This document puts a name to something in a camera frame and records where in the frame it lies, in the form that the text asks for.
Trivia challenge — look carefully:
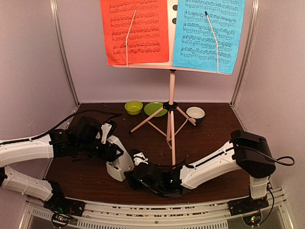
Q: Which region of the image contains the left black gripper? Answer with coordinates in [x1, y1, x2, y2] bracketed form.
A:
[76, 139, 122, 161]

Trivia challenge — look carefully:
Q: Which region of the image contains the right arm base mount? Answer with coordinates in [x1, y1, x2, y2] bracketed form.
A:
[228, 197, 269, 227]

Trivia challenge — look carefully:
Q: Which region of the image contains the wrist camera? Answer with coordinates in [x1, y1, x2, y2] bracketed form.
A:
[73, 116, 117, 146]
[130, 148, 148, 167]

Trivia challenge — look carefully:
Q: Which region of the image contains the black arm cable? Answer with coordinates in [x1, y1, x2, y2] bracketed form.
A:
[264, 156, 295, 215]
[0, 109, 123, 146]

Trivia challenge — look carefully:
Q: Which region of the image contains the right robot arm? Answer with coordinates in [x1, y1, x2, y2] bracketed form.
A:
[124, 130, 276, 211]

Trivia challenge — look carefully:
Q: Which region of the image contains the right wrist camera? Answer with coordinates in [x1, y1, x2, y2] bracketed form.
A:
[130, 148, 148, 167]

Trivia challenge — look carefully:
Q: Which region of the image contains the pink music stand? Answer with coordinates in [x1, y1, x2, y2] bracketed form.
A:
[104, 0, 239, 167]

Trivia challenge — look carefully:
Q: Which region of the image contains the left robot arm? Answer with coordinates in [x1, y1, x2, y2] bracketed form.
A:
[0, 129, 127, 212]

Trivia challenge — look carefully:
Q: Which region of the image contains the small lime green bowl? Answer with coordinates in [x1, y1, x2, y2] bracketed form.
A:
[124, 101, 143, 115]

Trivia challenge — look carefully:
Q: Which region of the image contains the green plate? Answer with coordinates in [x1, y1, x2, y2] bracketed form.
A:
[144, 102, 167, 117]

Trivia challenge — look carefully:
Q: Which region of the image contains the red sheet music page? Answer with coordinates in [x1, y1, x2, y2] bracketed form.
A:
[100, 0, 169, 65]

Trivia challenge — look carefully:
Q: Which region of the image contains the white and navy bowl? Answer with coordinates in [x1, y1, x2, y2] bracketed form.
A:
[186, 106, 205, 125]

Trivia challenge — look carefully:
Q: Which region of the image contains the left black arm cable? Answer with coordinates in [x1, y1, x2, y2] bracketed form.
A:
[0, 109, 123, 146]

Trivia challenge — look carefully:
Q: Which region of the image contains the blue felt sheet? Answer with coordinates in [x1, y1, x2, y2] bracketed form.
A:
[173, 0, 245, 74]

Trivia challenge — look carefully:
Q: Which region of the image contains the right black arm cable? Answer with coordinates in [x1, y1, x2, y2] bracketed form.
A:
[264, 156, 295, 215]

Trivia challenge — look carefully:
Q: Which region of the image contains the aluminium front rail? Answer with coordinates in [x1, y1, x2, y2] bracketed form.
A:
[19, 188, 294, 229]

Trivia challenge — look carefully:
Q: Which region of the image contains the white metronome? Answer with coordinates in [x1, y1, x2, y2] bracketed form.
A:
[106, 135, 134, 182]

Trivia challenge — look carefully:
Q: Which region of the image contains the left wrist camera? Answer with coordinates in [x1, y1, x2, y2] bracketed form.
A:
[73, 116, 117, 146]

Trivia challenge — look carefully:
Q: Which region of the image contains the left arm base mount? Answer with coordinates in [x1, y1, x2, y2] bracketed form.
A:
[42, 198, 85, 229]

